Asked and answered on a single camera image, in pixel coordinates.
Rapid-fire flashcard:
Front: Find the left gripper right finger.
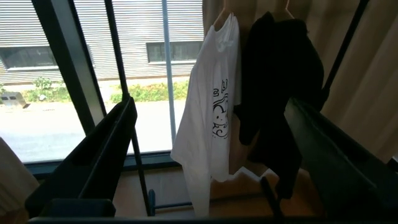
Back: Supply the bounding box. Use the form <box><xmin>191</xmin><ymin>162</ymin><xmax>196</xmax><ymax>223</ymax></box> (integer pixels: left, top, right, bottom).
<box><xmin>284</xmin><ymin>98</ymin><xmax>398</xmax><ymax>218</ymax></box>

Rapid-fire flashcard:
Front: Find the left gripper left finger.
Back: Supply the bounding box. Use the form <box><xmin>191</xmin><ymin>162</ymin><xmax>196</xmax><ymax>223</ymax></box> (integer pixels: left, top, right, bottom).
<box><xmin>24</xmin><ymin>96</ymin><xmax>138</xmax><ymax>218</ymax></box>

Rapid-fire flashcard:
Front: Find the black garment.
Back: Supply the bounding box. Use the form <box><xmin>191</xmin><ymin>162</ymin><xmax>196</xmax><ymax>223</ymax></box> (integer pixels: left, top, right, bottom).
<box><xmin>233</xmin><ymin>11</ymin><xmax>325</xmax><ymax>200</ymax></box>

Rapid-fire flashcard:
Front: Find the white garment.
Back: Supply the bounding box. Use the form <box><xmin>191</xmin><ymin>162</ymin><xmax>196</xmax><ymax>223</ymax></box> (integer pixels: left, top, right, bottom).
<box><xmin>170</xmin><ymin>12</ymin><xmax>243</xmax><ymax>218</ymax></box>

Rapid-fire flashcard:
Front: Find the pink clothes hanger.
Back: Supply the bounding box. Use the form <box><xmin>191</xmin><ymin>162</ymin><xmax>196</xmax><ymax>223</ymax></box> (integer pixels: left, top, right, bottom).
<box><xmin>213</xmin><ymin>0</ymin><xmax>234</xmax><ymax>30</ymax></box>
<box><xmin>278</xmin><ymin>0</ymin><xmax>295</xmax><ymax>20</ymax></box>

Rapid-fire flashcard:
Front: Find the black clothes rack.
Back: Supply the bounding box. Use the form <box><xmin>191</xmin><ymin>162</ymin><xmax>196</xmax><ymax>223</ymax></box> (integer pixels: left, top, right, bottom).
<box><xmin>104</xmin><ymin>0</ymin><xmax>371</xmax><ymax>218</ymax></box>

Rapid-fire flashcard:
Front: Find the beige curtain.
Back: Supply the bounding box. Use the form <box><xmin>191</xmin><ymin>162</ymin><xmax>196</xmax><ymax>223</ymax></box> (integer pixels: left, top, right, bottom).
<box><xmin>201</xmin><ymin>0</ymin><xmax>398</xmax><ymax>178</ymax></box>
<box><xmin>0</xmin><ymin>136</ymin><xmax>40</xmax><ymax>218</ymax></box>

